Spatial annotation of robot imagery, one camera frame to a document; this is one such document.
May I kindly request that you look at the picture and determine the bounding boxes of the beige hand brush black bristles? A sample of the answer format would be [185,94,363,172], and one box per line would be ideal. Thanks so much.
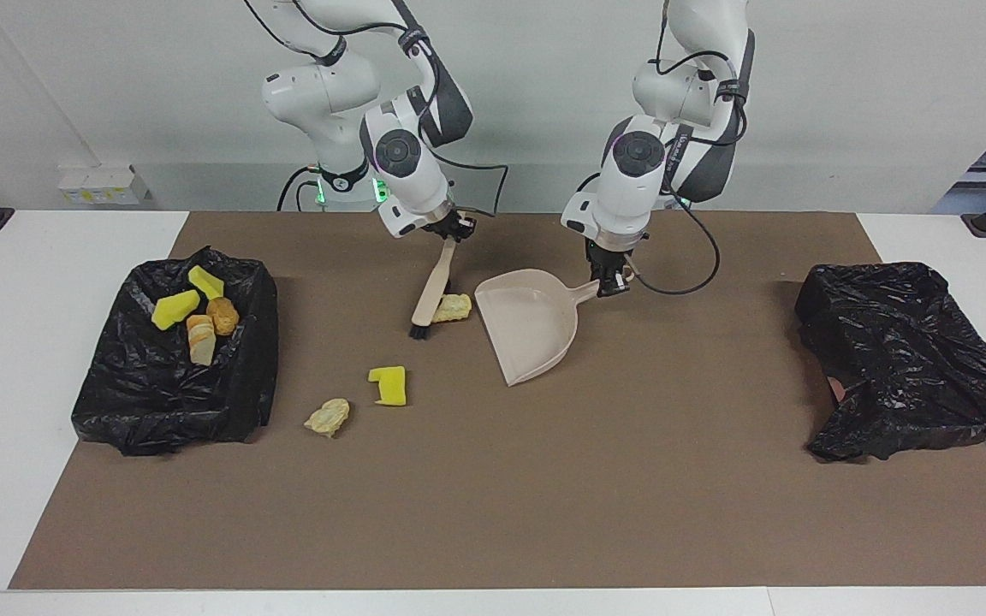
[409,235,458,341]

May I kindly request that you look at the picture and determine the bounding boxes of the beige paper ball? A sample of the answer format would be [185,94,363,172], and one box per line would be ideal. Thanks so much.
[304,398,351,439]
[431,293,473,324]

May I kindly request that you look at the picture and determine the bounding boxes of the beige plastic dustpan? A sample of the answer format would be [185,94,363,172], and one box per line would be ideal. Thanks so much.
[473,269,603,388]

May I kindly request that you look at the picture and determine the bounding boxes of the notched yellow sponge block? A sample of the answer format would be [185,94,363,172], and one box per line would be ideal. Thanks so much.
[368,365,407,407]

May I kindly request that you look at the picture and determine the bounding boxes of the brown bread roll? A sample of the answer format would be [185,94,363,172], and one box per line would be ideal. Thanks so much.
[206,297,241,336]

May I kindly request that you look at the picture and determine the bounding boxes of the yellow sponge wedge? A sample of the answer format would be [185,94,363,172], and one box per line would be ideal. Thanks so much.
[187,265,226,300]

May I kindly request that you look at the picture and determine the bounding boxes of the white beige foam chunk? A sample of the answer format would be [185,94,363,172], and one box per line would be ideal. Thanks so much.
[186,314,218,367]

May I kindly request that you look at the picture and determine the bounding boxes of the chunky yellow sponge piece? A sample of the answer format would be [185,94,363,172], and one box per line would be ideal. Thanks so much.
[151,289,202,331]

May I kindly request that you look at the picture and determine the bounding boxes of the black bag lined bin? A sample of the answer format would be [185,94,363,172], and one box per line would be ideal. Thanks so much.
[794,261,986,464]
[71,246,280,457]

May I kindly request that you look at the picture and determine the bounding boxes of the brown table mat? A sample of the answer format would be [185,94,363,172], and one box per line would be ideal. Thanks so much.
[8,211,986,591]

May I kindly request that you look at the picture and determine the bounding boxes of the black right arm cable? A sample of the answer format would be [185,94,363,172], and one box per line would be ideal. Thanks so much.
[245,0,509,219]

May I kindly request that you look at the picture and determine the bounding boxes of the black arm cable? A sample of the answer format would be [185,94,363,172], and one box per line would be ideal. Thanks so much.
[630,47,746,296]
[245,0,509,219]

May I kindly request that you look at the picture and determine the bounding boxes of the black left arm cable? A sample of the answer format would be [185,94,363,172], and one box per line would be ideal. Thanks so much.
[630,47,746,296]

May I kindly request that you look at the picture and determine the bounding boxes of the white wall socket box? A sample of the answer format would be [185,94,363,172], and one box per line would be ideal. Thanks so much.
[57,165,151,207]

